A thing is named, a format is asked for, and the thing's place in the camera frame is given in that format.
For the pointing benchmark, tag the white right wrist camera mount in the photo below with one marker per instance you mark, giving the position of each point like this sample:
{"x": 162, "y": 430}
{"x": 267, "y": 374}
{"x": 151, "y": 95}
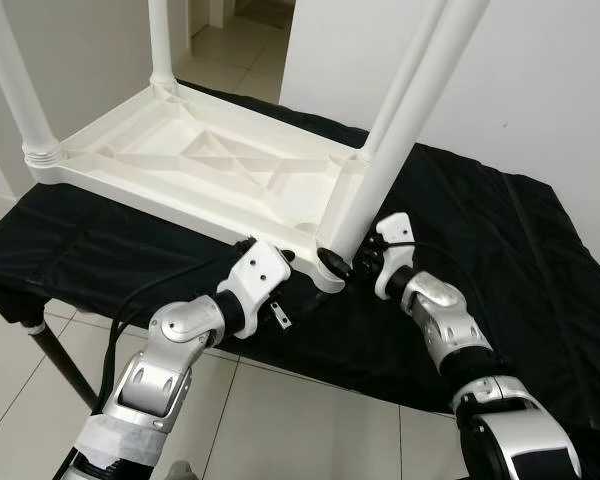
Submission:
{"x": 395, "y": 232}

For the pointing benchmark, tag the black metal table leg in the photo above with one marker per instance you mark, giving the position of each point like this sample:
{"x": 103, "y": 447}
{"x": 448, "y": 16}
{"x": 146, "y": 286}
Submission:
{"x": 65, "y": 370}

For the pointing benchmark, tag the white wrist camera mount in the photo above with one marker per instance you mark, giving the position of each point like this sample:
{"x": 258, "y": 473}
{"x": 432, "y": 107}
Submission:
{"x": 255, "y": 275}
{"x": 395, "y": 232}

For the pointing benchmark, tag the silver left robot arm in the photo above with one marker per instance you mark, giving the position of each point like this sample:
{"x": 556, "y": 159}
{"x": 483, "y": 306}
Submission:
{"x": 160, "y": 370}

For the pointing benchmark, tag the grey left robot foot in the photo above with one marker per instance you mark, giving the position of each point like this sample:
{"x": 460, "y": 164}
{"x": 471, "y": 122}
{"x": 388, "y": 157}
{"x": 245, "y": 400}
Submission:
{"x": 180, "y": 472}

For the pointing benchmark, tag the black cloth table cover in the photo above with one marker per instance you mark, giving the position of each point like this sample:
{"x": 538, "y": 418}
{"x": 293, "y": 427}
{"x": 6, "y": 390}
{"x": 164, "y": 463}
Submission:
{"x": 520, "y": 260}

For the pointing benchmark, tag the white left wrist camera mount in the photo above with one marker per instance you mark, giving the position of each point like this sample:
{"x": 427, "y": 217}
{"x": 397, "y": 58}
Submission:
{"x": 255, "y": 275}

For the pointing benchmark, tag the white plastic table top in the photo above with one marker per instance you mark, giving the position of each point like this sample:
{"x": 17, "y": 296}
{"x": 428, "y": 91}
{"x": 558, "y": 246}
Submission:
{"x": 180, "y": 160}

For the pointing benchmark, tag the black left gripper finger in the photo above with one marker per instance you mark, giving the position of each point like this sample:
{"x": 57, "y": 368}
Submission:
{"x": 286, "y": 255}

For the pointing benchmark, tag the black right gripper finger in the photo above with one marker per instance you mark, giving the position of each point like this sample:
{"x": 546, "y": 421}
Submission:
{"x": 335, "y": 264}

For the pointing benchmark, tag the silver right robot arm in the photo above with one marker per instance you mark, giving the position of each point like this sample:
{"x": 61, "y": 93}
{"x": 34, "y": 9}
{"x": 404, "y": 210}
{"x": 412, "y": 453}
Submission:
{"x": 455, "y": 330}

